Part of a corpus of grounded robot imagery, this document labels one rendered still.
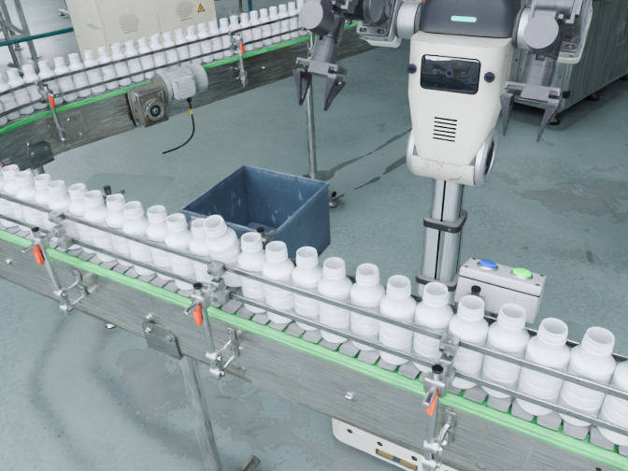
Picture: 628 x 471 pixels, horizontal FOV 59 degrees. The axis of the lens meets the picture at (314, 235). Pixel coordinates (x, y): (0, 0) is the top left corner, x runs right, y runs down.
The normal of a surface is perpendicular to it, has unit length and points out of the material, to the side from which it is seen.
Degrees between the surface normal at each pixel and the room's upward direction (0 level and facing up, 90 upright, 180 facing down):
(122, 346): 0
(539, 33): 63
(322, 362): 90
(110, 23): 90
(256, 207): 90
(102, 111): 90
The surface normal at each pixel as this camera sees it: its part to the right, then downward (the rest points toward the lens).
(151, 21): 0.68, 0.38
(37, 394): -0.05, -0.83
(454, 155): -0.48, 0.50
